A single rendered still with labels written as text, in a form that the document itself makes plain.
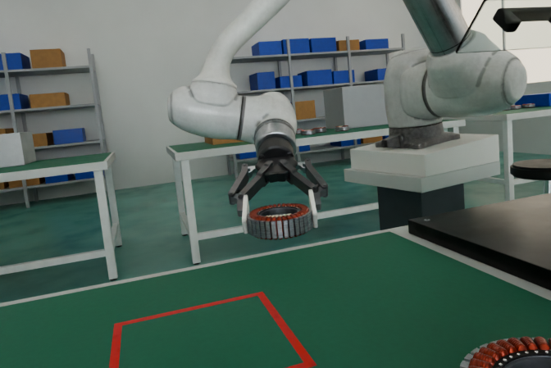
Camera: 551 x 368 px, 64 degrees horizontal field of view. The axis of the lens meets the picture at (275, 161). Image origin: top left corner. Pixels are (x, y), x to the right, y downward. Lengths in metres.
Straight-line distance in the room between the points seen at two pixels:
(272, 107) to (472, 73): 0.48
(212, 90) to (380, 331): 0.67
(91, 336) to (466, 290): 0.38
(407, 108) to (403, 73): 0.10
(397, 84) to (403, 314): 0.93
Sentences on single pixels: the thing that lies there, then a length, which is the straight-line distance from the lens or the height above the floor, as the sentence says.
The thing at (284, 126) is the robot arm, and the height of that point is 0.92.
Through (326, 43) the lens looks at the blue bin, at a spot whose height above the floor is 1.91.
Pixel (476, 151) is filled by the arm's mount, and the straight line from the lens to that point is 1.33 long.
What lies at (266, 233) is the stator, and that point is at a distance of 0.71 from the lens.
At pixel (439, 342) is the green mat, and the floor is 0.75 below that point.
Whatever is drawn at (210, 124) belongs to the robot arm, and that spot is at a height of 0.94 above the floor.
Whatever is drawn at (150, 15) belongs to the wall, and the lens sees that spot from 7.13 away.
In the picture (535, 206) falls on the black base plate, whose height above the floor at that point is 0.77.
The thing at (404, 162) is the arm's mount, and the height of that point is 0.78.
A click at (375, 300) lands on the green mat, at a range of 0.48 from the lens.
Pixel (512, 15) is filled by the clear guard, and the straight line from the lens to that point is 0.67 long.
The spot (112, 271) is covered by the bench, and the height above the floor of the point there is 0.06.
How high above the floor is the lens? 0.95
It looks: 7 degrees down
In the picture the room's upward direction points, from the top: 5 degrees counter-clockwise
